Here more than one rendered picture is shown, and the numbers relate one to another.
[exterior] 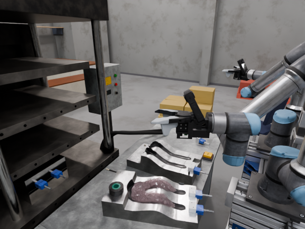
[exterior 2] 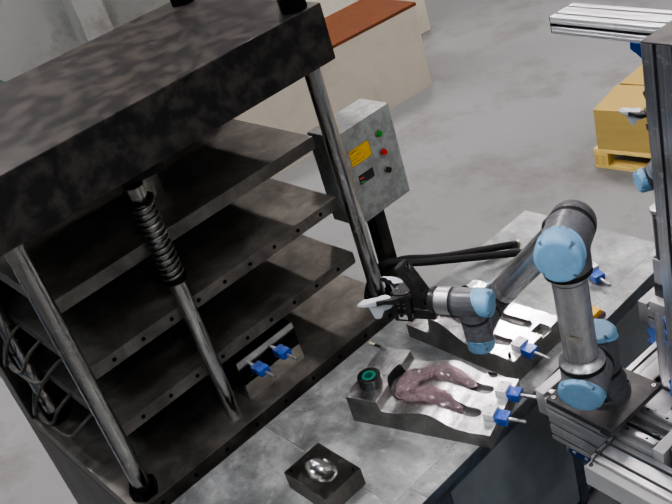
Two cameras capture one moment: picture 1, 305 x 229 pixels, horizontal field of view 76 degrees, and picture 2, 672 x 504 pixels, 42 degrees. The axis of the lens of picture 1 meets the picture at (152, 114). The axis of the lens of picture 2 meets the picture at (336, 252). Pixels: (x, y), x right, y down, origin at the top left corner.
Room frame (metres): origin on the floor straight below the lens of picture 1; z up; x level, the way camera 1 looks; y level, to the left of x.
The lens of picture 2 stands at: (-1.16, -0.93, 2.80)
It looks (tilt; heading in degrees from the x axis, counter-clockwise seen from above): 31 degrees down; 29
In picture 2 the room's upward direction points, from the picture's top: 18 degrees counter-clockwise
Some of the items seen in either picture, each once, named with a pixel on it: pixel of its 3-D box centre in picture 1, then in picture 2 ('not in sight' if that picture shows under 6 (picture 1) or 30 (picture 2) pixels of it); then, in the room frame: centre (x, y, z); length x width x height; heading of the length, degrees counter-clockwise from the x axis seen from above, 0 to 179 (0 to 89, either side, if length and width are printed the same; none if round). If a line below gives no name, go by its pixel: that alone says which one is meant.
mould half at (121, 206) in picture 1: (152, 196); (432, 394); (0.86, 0.00, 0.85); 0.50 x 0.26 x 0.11; 80
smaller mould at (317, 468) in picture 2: not in sight; (324, 478); (0.49, 0.26, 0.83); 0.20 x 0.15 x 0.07; 63
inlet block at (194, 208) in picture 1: (201, 210); (505, 418); (0.76, -0.26, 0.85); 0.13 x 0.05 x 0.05; 80
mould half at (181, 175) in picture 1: (164, 158); (480, 322); (1.21, -0.09, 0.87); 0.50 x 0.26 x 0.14; 63
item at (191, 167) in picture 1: (198, 171); (532, 351); (1.04, -0.30, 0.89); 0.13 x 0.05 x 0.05; 63
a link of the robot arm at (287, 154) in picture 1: (285, 162); (595, 347); (0.70, -0.57, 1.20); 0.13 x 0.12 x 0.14; 174
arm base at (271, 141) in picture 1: (278, 137); not in sight; (1.12, -0.83, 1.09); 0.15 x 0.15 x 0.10
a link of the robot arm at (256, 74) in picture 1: (262, 76); not in sight; (1.42, -0.80, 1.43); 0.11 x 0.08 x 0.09; 33
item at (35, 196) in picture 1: (25, 167); (232, 340); (1.09, 0.87, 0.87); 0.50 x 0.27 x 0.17; 63
